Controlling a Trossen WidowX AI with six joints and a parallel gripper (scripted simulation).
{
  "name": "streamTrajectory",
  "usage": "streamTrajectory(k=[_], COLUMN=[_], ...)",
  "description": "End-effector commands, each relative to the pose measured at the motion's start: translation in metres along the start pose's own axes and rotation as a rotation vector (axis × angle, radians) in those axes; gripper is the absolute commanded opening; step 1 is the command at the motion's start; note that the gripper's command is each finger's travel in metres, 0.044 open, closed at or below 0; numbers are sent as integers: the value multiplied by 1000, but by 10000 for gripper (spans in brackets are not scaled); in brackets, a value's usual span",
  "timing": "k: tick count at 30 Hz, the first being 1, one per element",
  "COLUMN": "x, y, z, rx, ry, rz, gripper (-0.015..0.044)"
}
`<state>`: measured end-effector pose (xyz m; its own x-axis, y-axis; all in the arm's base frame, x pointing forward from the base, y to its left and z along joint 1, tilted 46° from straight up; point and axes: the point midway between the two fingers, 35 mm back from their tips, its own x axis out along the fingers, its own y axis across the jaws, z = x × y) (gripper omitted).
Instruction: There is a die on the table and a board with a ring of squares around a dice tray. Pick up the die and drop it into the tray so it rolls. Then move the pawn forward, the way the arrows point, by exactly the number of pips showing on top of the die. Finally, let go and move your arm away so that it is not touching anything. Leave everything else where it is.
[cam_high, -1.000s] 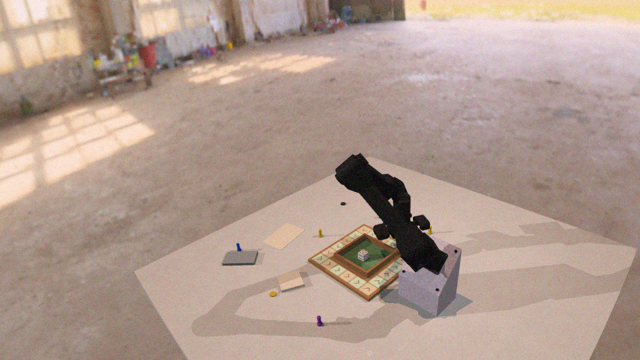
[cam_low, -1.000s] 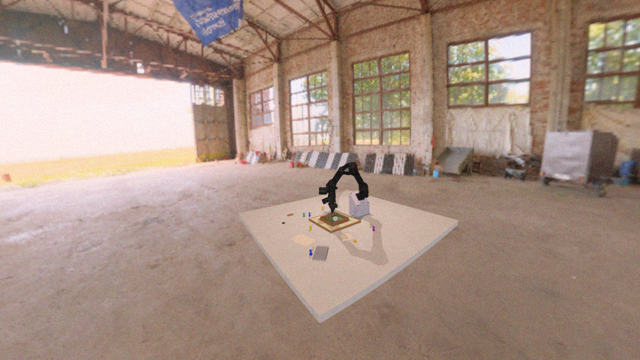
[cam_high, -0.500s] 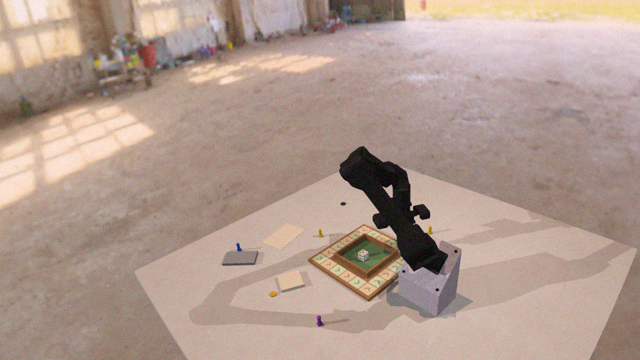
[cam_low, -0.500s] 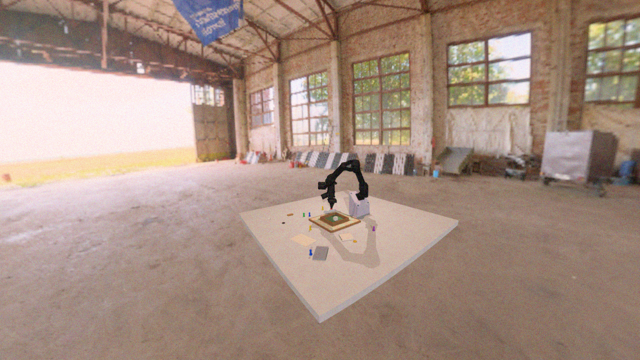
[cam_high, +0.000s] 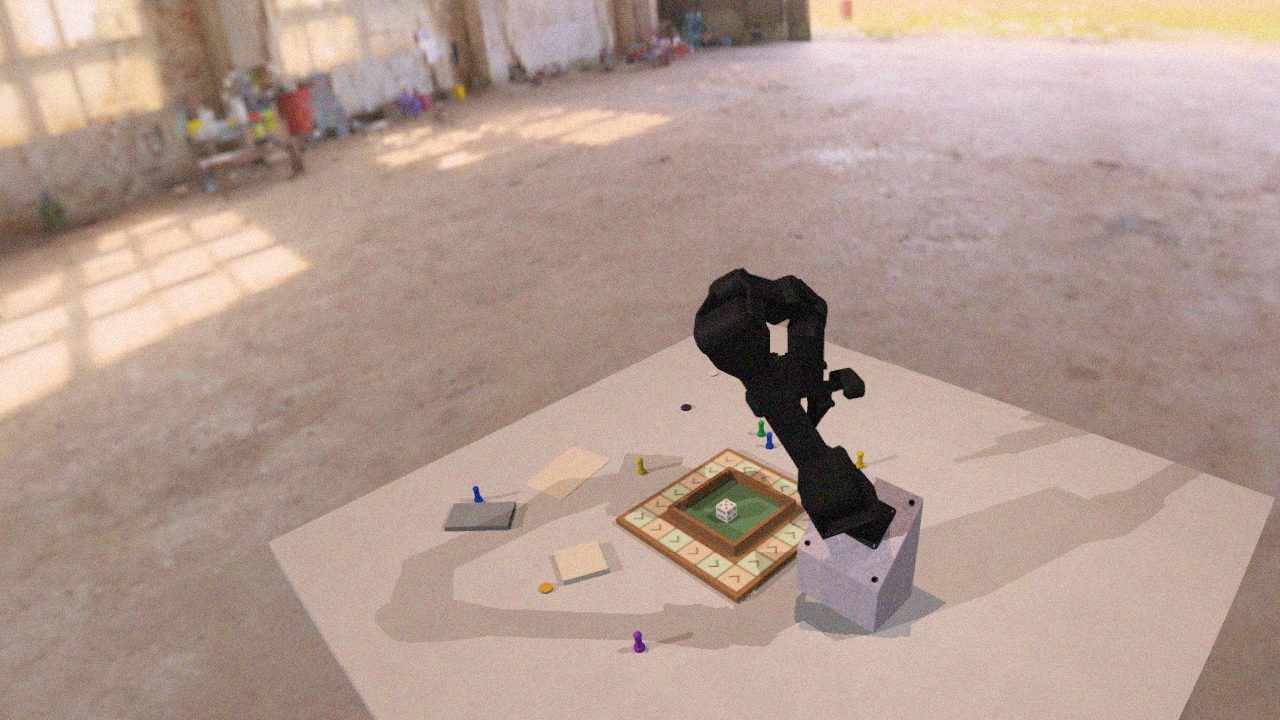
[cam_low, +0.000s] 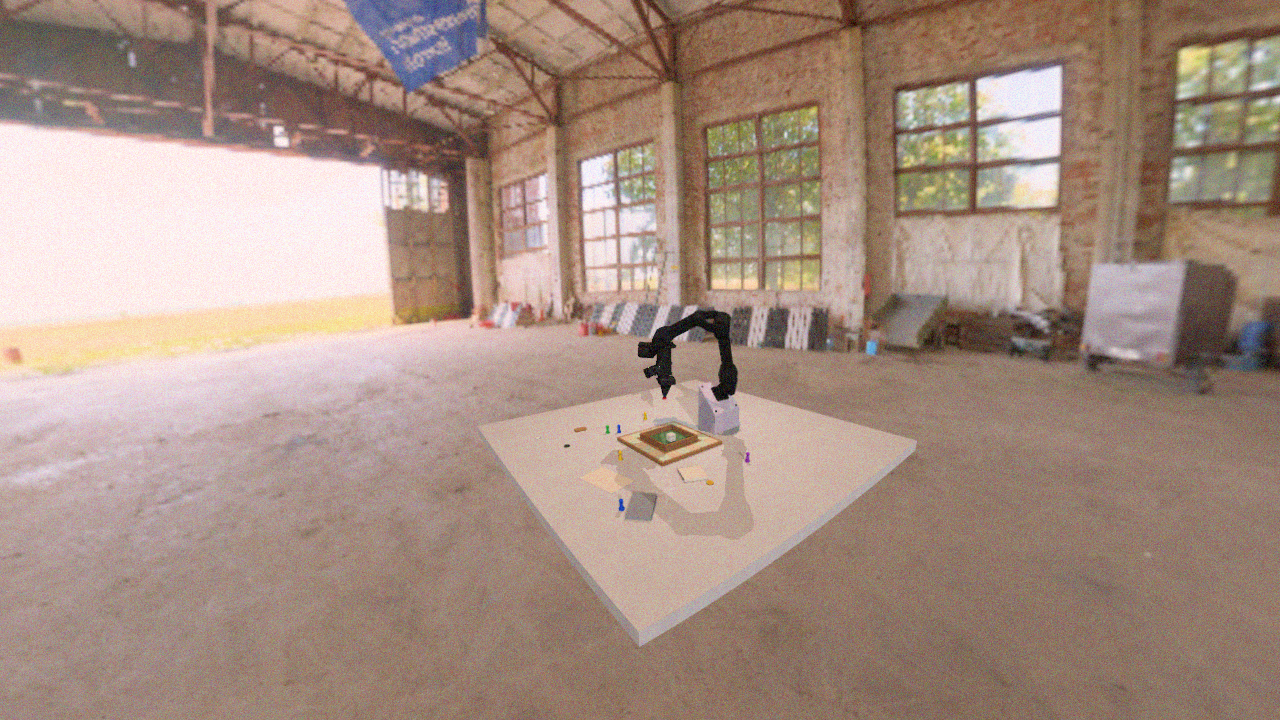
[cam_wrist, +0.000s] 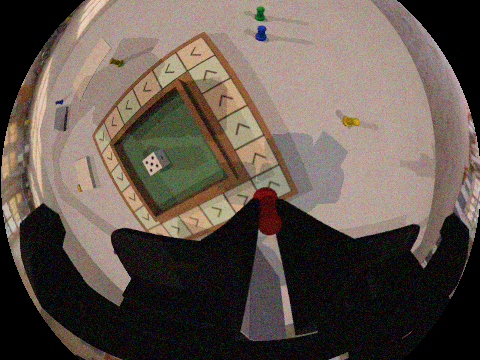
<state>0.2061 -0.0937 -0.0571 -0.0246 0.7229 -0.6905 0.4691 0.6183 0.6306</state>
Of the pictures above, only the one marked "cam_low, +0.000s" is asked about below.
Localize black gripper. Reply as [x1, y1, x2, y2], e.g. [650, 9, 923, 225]
[657, 359, 676, 397]

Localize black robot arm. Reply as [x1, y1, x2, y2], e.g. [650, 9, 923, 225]
[637, 310, 739, 402]

